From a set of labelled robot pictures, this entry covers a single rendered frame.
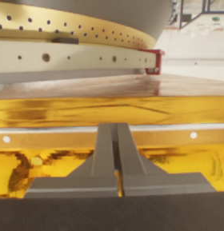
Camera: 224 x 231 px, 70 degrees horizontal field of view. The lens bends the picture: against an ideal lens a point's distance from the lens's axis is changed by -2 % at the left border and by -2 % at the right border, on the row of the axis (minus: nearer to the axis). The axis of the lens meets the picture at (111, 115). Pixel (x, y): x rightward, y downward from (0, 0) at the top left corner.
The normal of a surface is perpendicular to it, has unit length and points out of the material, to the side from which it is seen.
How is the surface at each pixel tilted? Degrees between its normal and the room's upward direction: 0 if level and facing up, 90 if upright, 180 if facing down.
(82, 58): 90
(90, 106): 90
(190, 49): 90
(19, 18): 62
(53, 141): 90
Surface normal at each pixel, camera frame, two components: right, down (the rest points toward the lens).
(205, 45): 0.00, 0.29
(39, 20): 0.52, 0.66
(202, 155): 0.04, -0.18
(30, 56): 0.55, 0.23
